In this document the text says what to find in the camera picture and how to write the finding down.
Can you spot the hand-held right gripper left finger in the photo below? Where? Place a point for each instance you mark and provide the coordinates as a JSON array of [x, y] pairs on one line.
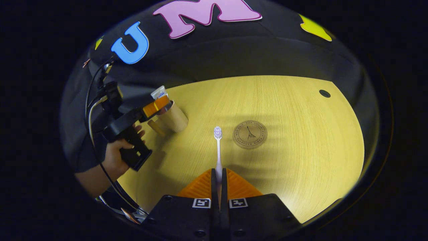
[[214, 187]]

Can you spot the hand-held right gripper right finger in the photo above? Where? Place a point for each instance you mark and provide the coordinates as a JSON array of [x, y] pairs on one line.
[[224, 190]]

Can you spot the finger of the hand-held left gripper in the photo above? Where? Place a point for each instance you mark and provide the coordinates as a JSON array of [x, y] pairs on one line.
[[155, 105]]

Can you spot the white toothpaste tube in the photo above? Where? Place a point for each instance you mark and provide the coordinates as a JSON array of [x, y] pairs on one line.
[[159, 91]]

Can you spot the pale pink toothbrush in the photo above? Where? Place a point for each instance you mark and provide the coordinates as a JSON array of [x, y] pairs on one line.
[[218, 150]]

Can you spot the round brown coaster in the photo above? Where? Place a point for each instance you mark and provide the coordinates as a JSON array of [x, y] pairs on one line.
[[250, 134]]

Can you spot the black backdrop cloth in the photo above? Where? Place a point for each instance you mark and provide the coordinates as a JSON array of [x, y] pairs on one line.
[[234, 50]]

